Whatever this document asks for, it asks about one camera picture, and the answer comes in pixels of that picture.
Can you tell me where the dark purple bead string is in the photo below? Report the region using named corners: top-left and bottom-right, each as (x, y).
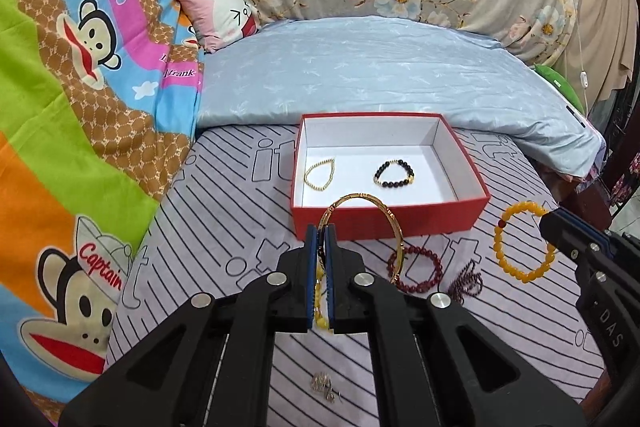
top-left (447, 259), bottom-right (485, 305)

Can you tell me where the pink rabbit pillow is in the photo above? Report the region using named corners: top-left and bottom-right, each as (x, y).
top-left (172, 0), bottom-right (261, 54)

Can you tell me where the green plush item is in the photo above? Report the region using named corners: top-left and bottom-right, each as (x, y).
top-left (532, 63), bottom-right (586, 115)

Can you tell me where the white cable with switch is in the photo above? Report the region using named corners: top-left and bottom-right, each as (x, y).
top-left (574, 0), bottom-right (592, 108)

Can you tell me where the beige curtain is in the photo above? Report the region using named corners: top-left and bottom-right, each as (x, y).
top-left (555, 0), bottom-right (637, 108)

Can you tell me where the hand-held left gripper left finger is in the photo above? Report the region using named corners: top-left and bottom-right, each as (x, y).
top-left (59, 227), bottom-right (321, 427)

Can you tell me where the light blue pillow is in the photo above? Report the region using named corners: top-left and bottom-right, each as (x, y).
top-left (195, 16), bottom-right (603, 180)

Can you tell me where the gold bangle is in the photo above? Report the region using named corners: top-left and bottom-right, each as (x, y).
top-left (318, 193), bottom-right (405, 288)

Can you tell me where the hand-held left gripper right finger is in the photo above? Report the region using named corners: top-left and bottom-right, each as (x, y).
top-left (324, 227), bottom-right (586, 427)

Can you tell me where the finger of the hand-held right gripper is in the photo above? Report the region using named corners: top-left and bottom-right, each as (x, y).
top-left (539, 210), bottom-right (609, 269)
top-left (550, 208), bottom-right (640, 254)

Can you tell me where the black bead bracelet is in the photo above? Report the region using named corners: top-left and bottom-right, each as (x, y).
top-left (373, 160), bottom-right (415, 188)

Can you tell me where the silver jewelry piece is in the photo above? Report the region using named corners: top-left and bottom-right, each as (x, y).
top-left (309, 372), bottom-right (342, 404)

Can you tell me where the dark wooden furniture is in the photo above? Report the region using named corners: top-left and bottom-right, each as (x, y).
top-left (550, 77), bottom-right (640, 235)

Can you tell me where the amber yellow bead bracelet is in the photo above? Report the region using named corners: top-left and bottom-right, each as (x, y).
top-left (493, 201), bottom-right (558, 284)

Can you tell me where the striped lilac bedsheet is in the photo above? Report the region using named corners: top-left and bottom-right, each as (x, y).
top-left (102, 123), bottom-right (621, 427)

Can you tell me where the pale yellow bead bracelet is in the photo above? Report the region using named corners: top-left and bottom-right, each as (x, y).
top-left (314, 257), bottom-right (335, 334)

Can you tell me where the colourful monkey print blanket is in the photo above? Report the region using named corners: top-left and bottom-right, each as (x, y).
top-left (0, 0), bottom-right (206, 413)

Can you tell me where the gold bead bracelet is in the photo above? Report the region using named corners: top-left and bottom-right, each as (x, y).
top-left (303, 158), bottom-right (337, 192)

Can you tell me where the red cardboard box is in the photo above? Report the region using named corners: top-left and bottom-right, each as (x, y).
top-left (290, 112), bottom-right (492, 242)

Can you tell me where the dark red bead bracelet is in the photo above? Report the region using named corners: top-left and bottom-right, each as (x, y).
top-left (387, 244), bottom-right (445, 294)

